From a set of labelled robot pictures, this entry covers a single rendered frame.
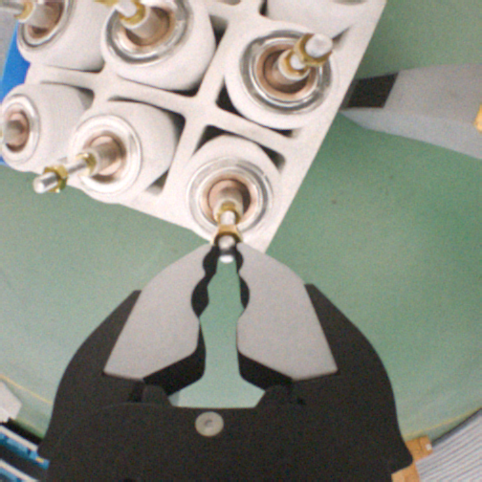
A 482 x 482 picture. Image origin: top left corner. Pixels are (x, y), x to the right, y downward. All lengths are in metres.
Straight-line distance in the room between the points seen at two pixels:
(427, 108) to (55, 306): 0.93
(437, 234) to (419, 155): 0.23
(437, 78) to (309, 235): 0.39
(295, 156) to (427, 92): 0.17
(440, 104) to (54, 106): 0.37
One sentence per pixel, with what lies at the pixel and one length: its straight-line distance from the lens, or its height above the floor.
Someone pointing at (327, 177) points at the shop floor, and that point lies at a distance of 0.50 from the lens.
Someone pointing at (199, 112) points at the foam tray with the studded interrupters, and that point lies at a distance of 0.28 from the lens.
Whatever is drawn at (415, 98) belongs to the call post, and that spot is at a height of 0.22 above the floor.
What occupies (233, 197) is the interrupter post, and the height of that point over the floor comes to 0.28.
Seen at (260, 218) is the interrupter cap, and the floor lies 0.25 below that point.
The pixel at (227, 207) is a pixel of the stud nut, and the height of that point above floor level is 0.29.
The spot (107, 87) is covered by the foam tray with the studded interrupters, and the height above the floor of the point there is 0.18.
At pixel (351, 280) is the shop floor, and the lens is 0.64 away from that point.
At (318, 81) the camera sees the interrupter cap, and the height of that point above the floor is 0.25.
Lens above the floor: 0.45
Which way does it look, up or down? 61 degrees down
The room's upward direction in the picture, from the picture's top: 179 degrees clockwise
